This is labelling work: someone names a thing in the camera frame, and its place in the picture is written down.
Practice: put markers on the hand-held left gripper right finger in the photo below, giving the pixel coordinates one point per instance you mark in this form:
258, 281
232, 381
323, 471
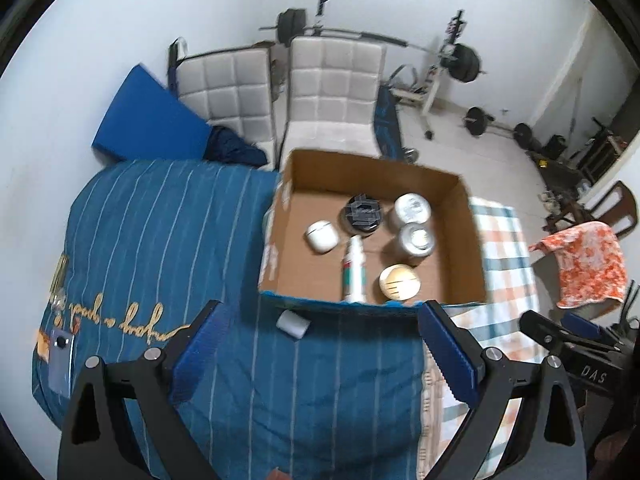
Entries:
447, 355

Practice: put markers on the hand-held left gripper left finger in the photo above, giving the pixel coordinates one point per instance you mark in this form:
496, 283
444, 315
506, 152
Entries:
197, 355

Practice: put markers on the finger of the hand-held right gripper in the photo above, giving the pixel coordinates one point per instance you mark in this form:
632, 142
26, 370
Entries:
582, 324
545, 327

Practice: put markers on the cardboard box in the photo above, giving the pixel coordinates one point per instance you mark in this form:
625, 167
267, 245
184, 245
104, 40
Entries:
450, 270

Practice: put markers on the gold round tin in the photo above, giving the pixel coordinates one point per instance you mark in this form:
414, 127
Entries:
400, 284

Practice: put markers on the white bottle cap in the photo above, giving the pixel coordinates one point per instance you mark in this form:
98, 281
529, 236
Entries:
294, 325

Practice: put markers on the silver round tin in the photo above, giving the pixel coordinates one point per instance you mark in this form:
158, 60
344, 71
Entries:
414, 244

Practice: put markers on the white spray bottle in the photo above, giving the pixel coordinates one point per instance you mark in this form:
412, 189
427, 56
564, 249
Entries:
354, 270

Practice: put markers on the black round tin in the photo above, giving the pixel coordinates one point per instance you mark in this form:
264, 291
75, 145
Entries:
361, 215

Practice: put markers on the white earbuds case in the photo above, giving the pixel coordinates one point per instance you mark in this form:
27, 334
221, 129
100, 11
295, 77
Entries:
321, 237

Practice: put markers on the orange patterned towel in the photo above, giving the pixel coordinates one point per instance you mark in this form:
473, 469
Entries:
585, 265

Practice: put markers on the plaid blanket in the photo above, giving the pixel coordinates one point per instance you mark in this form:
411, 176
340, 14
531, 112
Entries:
505, 270

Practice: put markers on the blue striped blanket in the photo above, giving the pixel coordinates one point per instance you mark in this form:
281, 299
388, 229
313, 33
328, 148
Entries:
165, 240

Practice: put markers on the dark wooden chair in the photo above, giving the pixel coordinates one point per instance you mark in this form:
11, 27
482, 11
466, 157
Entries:
622, 205

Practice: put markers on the blue-grey phone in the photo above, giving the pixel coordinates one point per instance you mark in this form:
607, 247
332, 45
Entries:
61, 365

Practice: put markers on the gold hair clip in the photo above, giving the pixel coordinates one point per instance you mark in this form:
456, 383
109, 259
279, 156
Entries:
59, 280

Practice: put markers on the small dumbbell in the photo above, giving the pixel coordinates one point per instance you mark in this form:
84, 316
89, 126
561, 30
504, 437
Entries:
410, 155

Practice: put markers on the dark blue cloth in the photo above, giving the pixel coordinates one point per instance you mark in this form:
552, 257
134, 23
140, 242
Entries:
232, 147

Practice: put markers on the short barbell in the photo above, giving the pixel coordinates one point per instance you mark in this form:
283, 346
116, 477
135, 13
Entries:
475, 120

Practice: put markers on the blue foam mat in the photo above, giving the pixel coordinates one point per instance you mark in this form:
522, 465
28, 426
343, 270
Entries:
150, 115

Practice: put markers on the white barbell rack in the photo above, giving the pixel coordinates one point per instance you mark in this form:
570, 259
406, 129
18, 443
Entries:
434, 90

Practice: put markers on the white quilted chair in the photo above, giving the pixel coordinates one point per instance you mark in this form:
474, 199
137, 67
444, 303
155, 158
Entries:
332, 90
225, 90

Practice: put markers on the long barbell with black plates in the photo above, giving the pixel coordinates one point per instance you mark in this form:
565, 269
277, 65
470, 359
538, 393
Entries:
465, 62

